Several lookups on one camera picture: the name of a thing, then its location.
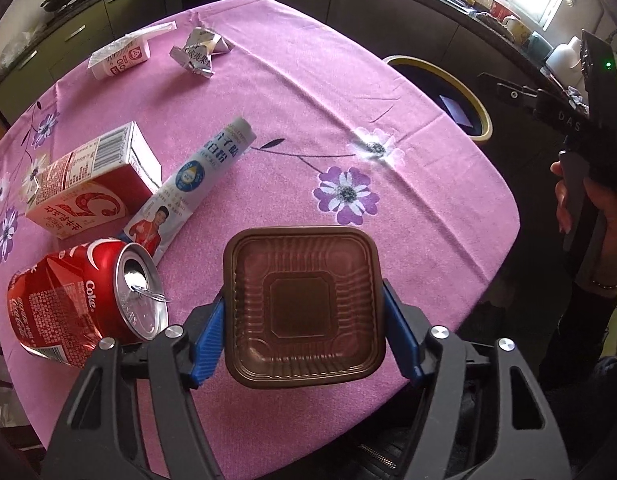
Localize red and white milk carton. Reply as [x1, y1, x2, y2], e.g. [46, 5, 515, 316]
[24, 121, 164, 240]

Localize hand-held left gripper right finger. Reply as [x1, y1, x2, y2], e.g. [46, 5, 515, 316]
[381, 277, 572, 480]

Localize crumpled foil wrapper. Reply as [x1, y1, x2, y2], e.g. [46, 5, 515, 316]
[169, 27, 235, 77]

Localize yellow mug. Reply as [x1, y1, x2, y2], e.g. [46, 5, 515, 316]
[503, 15, 532, 43]

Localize white plastic bag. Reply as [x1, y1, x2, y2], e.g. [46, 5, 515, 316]
[0, 30, 34, 68]

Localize person's dark clothing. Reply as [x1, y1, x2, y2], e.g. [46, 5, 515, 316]
[539, 280, 617, 480]

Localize brown plastic tray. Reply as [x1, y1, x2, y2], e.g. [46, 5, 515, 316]
[222, 226, 387, 389]

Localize crushed red soda can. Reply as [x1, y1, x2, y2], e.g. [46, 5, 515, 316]
[7, 239, 172, 368]

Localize person's right forearm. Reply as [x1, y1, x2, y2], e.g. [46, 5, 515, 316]
[571, 200, 617, 321]

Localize yellow-rimmed blue trash bin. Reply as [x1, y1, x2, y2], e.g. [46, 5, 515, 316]
[383, 55, 492, 146]

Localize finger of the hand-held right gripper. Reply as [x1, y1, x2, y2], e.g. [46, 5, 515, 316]
[477, 72, 589, 136]

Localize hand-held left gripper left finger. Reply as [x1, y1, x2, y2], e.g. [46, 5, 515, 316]
[41, 295, 226, 480]

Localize person's right hand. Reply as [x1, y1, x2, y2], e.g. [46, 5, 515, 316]
[549, 160, 617, 236]

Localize white jug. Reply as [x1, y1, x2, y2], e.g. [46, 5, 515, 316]
[546, 42, 584, 75]

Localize white printed tube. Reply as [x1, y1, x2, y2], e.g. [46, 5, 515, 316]
[119, 116, 254, 266]

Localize dark kitchen base cabinets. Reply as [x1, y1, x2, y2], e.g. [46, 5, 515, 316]
[248, 0, 554, 91]

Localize teal mug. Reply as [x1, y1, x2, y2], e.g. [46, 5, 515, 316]
[527, 31, 554, 63]

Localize pink floral tablecloth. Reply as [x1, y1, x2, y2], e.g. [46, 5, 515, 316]
[0, 0, 520, 480]

